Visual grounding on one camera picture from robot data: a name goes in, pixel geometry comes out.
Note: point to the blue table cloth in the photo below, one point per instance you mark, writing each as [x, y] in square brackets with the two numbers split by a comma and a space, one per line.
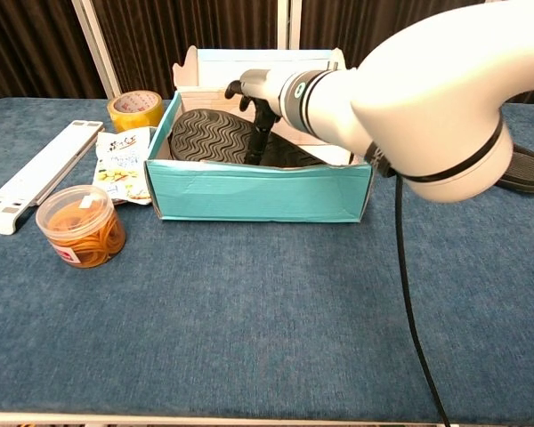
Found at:
[267, 333]

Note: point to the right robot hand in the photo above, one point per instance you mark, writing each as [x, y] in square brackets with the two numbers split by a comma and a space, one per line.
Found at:
[264, 89]

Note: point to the black slipper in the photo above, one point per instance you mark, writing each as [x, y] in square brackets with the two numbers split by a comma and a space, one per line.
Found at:
[529, 171]
[204, 133]

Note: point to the yellow packing tape roll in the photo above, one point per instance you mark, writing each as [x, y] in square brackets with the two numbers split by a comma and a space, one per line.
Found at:
[133, 118]

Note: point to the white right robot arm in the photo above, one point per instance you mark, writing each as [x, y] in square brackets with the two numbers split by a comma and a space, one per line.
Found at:
[427, 89]

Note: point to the light blue cardboard shoe box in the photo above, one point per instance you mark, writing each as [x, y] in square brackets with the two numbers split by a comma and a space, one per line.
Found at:
[249, 195]

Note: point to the clear jar of rubber bands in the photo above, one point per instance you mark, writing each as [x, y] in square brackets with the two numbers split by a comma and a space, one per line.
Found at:
[80, 231]

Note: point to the white folding stand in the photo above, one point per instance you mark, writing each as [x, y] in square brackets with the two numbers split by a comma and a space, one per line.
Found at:
[40, 171]

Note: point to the white snack bag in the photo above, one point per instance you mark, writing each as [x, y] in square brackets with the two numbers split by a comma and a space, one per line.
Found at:
[120, 164]

